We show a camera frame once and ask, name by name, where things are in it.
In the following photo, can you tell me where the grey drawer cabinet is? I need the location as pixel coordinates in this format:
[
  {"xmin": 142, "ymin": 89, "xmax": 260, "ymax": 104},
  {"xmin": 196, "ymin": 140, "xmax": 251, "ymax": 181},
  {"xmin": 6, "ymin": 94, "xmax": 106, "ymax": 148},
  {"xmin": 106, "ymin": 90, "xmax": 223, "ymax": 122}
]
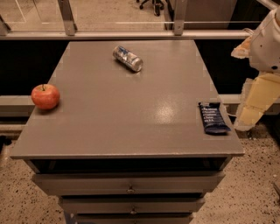
[{"xmin": 10, "ymin": 39, "xmax": 245, "ymax": 224}]

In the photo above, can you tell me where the dark blue snack bar wrapper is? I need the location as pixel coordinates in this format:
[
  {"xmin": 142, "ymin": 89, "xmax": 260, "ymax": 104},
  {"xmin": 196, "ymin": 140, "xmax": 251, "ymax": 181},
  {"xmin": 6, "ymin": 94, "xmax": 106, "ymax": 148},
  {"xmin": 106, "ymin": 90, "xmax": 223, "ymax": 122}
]
[{"xmin": 199, "ymin": 102, "xmax": 231, "ymax": 135}]

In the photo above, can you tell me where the red apple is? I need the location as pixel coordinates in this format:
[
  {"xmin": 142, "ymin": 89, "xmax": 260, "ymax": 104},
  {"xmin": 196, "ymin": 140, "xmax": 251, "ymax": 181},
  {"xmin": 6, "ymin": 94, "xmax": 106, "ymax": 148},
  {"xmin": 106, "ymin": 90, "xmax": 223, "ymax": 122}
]
[{"xmin": 31, "ymin": 84, "xmax": 60, "ymax": 109}]

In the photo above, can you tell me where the black office chair base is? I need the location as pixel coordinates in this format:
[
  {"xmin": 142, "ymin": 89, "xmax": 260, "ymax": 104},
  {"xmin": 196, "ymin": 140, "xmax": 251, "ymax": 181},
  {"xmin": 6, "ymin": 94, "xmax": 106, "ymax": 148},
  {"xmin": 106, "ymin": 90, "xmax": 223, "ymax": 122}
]
[{"xmin": 136, "ymin": 0, "xmax": 165, "ymax": 17}]

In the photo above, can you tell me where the silver blue redbull can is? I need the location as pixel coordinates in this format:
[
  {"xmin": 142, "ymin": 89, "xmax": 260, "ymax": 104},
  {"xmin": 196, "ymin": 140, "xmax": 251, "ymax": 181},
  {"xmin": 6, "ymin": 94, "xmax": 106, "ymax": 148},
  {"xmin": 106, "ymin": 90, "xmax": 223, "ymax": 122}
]
[{"xmin": 113, "ymin": 45, "xmax": 144, "ymax": 72}]

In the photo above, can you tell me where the top grey drawer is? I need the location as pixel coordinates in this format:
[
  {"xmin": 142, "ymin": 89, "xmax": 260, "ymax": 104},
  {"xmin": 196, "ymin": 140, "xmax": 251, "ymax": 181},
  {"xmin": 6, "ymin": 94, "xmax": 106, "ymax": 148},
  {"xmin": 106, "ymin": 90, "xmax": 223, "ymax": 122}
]
[{"xmin": 32, "ymin": 171, "xmax": 225, "ymax": 196}]

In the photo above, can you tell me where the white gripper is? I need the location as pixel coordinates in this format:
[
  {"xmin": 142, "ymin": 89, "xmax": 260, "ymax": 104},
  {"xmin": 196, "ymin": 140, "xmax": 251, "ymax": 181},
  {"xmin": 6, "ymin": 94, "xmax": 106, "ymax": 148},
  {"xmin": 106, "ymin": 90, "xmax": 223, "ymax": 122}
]
[{"xmin": 231, "ymin": 7, "xmax": 280, "ymax": 131}]

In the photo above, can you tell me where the middle grey drawer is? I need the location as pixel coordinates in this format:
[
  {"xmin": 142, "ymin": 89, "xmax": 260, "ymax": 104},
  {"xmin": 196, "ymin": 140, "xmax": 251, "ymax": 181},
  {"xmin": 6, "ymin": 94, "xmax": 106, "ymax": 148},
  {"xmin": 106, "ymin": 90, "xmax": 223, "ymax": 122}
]
[{"xmin": 59, "ymin": 195, "xmax": 205, "ymax": 214}]

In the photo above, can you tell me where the metal railing with glass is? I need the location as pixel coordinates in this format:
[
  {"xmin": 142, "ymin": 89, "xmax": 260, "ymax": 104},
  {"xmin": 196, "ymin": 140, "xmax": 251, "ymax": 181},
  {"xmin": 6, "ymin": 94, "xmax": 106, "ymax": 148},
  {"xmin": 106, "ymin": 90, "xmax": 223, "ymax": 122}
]
[{"xmin": 0, "ymin": 0, "xmax": 251, "ymax": 40}]

